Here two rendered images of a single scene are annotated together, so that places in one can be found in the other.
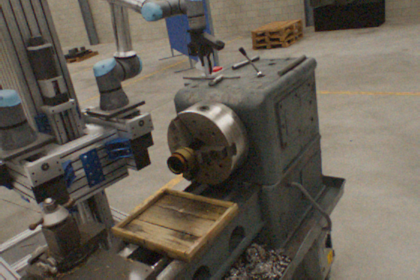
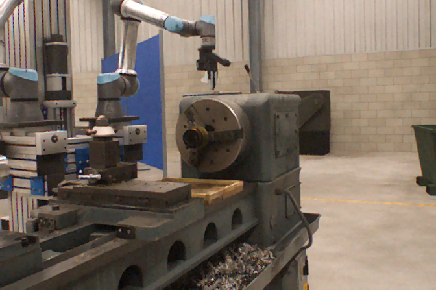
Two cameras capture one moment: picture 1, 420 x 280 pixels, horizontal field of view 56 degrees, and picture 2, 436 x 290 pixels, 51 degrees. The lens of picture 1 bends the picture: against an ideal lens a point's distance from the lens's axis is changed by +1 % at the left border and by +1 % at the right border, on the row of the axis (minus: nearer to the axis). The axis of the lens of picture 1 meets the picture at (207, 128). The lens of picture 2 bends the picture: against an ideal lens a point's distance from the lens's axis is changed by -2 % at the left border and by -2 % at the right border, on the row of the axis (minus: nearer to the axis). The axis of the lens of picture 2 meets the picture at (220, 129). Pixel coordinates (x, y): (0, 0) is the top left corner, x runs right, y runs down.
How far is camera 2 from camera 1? 0.83 m
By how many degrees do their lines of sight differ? 22
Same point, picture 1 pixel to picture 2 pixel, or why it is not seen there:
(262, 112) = (265, 109)
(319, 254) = (297, 277)
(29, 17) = (53, 19)
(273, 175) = (269, 172)
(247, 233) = (244, 221)
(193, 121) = (206, 109)
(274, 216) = (266, 215)
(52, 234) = (102, 145)
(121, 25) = (131, 44)
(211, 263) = (218, 226)
